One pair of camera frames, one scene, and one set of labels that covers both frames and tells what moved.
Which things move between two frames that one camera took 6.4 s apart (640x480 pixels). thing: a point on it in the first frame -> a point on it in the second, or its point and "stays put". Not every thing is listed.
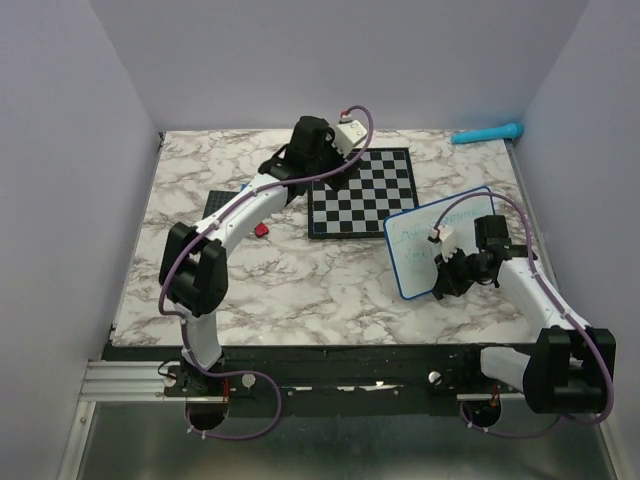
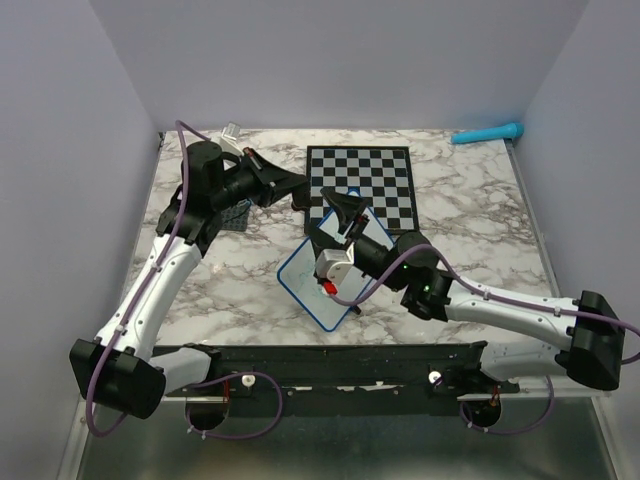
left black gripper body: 329,156 -> 251,165
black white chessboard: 383,187 stays put
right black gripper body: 460,270 -> 358,227
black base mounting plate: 319,381 stays put
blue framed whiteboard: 413,255 -> 373,230
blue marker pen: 511,131 stays put
